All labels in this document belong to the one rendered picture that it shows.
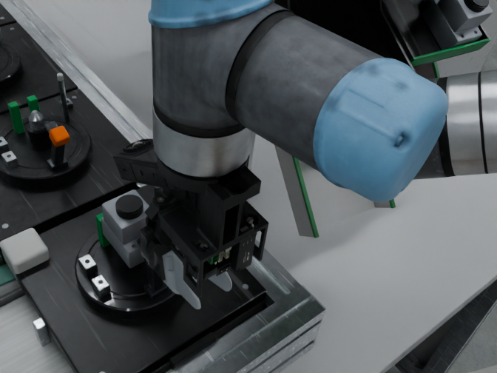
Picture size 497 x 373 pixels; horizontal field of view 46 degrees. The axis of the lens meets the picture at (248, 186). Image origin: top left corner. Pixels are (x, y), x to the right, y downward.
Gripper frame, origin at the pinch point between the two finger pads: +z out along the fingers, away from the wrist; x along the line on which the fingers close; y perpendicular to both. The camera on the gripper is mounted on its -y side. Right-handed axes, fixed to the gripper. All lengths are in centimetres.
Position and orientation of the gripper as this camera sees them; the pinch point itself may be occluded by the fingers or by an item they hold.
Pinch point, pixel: (183, 280)
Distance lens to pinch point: 61.4
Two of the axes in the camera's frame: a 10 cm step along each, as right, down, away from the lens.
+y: 6.2, 6.0, -5.0
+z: -1.0, 7.0, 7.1
